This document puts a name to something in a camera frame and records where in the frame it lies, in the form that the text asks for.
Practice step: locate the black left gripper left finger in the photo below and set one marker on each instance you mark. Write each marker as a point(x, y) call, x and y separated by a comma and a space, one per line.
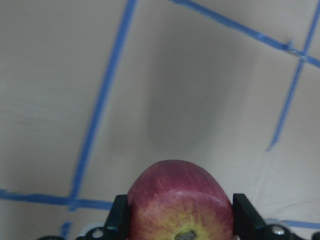
point(116, 224)

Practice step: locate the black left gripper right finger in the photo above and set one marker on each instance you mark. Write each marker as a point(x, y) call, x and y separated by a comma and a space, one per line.
point(248, 223)

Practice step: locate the red yellow apple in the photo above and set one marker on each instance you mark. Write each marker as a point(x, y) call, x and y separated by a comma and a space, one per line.
point(179, 200)

